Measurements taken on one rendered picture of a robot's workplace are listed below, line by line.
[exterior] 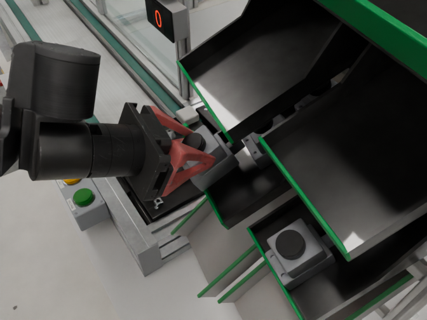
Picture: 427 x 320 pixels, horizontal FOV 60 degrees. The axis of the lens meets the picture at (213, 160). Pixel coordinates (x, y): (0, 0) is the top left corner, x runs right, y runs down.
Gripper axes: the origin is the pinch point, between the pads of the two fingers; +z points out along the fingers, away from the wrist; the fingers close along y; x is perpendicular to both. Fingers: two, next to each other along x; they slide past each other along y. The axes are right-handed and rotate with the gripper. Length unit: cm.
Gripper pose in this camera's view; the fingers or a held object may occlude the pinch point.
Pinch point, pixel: (199, 150)
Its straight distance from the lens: 47.1
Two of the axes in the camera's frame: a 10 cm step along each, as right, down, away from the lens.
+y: -4.8, -6.6, 5.8
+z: 7.8, -0.2, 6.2
